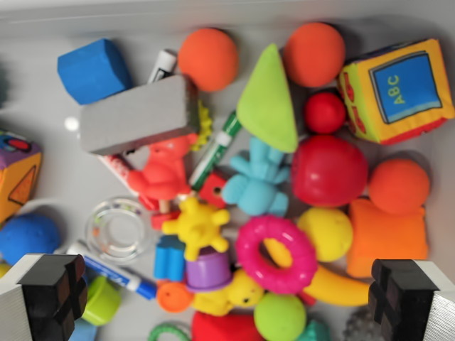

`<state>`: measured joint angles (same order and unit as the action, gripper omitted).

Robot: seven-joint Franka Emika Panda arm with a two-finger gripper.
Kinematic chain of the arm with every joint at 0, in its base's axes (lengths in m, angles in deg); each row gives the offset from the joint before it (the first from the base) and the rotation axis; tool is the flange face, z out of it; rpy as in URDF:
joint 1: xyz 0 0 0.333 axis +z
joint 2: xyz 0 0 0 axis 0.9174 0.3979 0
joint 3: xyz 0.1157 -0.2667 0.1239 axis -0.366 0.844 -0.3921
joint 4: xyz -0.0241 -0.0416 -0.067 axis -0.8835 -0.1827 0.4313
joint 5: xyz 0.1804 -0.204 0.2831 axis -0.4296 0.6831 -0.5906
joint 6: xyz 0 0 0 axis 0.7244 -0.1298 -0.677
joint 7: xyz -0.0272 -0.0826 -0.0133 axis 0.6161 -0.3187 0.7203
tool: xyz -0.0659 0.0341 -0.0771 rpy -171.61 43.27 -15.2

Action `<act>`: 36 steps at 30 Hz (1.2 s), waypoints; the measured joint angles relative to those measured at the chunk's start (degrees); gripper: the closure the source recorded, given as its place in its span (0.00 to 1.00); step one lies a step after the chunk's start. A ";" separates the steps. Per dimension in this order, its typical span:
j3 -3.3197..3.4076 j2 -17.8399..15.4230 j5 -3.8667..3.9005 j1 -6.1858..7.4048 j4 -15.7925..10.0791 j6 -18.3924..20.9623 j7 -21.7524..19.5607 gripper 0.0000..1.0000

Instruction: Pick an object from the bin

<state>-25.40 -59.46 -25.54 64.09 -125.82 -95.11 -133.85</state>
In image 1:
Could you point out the yellow-green spiky toy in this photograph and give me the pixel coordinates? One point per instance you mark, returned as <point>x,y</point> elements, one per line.
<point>204,122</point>

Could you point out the purple orange fabric cube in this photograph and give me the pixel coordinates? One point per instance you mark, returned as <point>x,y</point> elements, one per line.
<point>17,177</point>

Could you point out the white marker with black band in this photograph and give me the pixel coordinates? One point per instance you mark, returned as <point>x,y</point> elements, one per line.
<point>161,65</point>

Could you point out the red whiteboard marker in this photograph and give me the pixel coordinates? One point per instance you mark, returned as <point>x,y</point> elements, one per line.
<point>119,170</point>

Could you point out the large shiny red ball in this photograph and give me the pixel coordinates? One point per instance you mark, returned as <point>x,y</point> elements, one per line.
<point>328,170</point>

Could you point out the yellow knobby toy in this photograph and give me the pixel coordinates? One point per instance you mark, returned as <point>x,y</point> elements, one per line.
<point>197,227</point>

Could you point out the green plastic cup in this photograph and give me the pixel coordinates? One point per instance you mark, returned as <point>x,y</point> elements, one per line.
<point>103,302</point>

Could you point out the grey spiky ball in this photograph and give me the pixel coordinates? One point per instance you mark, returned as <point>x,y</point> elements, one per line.
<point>359,327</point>

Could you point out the green ball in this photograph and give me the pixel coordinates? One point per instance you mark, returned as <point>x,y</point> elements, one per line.
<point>280,318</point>

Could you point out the green whiteboard marker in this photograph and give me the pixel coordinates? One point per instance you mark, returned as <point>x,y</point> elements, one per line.
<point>213,156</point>

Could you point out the black-padded silver gripper right finger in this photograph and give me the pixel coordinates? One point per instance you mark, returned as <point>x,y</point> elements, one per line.
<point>401,295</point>

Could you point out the yellow toy banana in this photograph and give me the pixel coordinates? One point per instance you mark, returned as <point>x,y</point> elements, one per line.
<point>337,287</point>

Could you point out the teal plastic toy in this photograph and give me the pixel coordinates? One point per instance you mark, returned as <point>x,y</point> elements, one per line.
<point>316,332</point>

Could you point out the yellow rubber animal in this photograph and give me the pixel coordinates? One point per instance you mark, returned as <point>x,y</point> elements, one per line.
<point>241,291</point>

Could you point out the red rubber figure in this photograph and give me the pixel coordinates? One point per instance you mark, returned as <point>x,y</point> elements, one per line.
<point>163,170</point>

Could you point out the small red ball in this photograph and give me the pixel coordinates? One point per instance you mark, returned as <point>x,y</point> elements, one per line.
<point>324,113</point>

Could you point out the blue bumpy ball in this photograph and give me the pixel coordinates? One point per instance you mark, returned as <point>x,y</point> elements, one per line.
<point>28,238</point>

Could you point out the purple plastic cup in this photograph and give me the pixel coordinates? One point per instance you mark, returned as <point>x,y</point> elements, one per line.
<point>208,271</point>

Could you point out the orange foam block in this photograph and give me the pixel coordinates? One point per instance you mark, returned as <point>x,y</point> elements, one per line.
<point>385,241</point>

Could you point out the blue foam block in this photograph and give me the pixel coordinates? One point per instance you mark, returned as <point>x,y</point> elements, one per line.
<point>92,71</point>

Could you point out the green foam wedge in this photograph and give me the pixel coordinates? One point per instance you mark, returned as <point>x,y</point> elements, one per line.
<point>270,103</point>

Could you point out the light blue plastic object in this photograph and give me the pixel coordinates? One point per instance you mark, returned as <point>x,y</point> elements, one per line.
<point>83,332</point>

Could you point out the red cube bead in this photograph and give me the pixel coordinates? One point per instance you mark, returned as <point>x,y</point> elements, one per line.
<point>212,190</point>

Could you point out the yellow fabric ABC cube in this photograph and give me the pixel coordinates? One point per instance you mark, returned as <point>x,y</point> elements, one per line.
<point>401,92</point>

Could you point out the orange foam ball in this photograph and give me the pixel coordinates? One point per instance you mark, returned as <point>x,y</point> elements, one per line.
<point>314,55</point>
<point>208,59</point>
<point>400,186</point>

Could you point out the small orange plastic ball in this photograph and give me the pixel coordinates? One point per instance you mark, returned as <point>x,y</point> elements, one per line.
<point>174,297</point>

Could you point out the blue plastic block piece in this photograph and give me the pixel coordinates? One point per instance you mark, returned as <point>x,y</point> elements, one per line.
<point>168,259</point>

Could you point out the red wooden peg toy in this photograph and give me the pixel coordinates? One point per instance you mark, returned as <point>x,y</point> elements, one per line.
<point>165,218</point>

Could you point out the red soft toy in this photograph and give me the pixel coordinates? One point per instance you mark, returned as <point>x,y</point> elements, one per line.
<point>224,328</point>

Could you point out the light blue rubber figure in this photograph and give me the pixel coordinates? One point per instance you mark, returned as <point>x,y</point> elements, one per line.
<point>256,184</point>

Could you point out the yellow ball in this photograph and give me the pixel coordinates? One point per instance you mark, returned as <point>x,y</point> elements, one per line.
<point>327,232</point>

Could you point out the grey plastic bin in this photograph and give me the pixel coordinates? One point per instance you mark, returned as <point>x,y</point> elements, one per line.
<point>53,142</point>

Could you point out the blue whiteboard marker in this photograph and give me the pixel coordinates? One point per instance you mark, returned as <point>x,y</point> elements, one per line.
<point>117,275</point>

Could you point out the small yellow object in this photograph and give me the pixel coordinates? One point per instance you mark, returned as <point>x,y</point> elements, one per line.
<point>3,270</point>

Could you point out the black-padded silver gripper left finger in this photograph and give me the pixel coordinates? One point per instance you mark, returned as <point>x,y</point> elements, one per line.
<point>49,295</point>

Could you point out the grey foam block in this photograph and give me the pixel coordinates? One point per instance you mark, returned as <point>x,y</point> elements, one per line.
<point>135,115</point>

